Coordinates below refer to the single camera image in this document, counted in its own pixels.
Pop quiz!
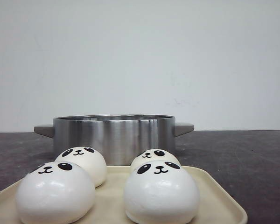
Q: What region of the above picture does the panda bun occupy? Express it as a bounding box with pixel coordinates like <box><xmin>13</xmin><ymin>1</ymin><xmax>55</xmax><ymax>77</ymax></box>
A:
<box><xmin>130</xmin><ymin>149</ymin><xmax>181</xmax><ymax>172</ymax></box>
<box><xmin>123</xmin><ymin>161</ymin><xmax>200</xmax><ymax>224</ymax></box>
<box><xmin>15</xmin><ymin>161</ymin><xmax>95</xmax><ymax>224</ymax></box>
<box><xmin>55</xmin><ymin>146</ymin><xmax>107</xmax><ymax>187</ymax></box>

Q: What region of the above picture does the stainless steel steamer pot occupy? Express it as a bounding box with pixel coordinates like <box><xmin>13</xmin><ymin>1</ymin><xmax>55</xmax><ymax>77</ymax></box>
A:
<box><xmin>34</xmin><ymin>114</ymin><xmax>194</xmax><ymax>165</ymax></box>

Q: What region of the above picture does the cream rectangular plastic tray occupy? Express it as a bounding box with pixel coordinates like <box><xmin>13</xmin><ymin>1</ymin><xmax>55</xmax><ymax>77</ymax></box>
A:
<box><xmin>0</xmin><ymin>166</ymin><xmax>248</xmax><ymax>224</ymax></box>

